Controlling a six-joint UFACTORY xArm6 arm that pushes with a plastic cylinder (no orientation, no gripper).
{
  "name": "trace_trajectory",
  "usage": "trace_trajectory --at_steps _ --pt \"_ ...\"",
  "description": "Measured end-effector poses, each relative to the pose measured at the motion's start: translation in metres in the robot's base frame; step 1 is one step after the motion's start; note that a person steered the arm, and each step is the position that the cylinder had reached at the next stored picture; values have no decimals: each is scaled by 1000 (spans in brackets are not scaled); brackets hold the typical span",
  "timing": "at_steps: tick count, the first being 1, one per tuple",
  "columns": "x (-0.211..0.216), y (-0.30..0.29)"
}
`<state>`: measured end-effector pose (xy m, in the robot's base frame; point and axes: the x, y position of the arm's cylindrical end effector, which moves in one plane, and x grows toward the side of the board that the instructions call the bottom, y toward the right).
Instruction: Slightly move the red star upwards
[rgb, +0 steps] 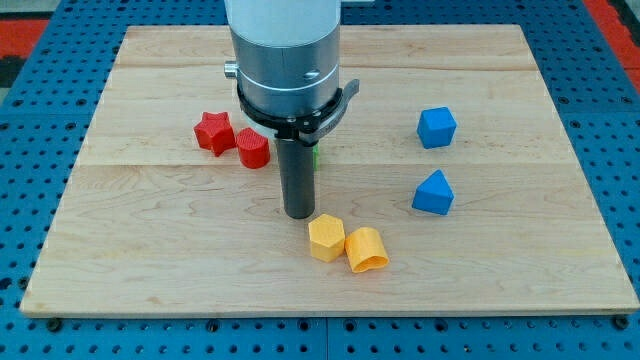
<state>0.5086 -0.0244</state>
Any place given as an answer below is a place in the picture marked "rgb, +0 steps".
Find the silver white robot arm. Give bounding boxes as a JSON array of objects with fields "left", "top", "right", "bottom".
[{"left": 224, "top": 0, "right": 341, "bottom": 117}]

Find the red star block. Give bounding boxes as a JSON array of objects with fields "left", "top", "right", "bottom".
[{"left": 193, "top": 112, "right": 236, "bottom": 157}]

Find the green block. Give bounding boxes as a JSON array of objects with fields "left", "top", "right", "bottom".
[{"left": 312, "top": 143, "right": 320, "bottom": 171}]

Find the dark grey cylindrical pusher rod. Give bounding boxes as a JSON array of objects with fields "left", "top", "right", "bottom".
[{"left": 276, "top": 139, "right": 315, "bottom": 219}]

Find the yellow hexagon block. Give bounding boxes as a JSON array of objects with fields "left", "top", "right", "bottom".
[{"left": 308, "top": 214, "right": 345, "bottom": 262}]

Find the red rounded block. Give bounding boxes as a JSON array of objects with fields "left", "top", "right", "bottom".
[{"left": 236, "top": 128, "right": 270, "bottom": 169}]

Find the yellow heart block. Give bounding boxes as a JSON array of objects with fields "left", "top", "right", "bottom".
[{"left": 345, "top": 227, "right": 389, "bottom": 273}]

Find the blue triangular block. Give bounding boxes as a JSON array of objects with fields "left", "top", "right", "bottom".
[{"left": 412, "top": 169, "right": 455, "bottom": 216}]

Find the blue cube block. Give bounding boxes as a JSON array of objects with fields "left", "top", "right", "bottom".
[{"left": 416, "top": 107, "right": 457, "bottom": 149}]

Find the wooden board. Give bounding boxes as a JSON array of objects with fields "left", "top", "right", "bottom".
[{"left": 19, "top": 24, "right": 640, "bottom": 320}]

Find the black clamp ring with lever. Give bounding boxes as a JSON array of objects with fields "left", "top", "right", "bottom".
[{"left": 235, "top": 78, "right": 361, "bottom": 147}]

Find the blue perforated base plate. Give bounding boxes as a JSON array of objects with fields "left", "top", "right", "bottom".
[{"left": 1, "top": 1, "right": 639, "bottom": 359}]

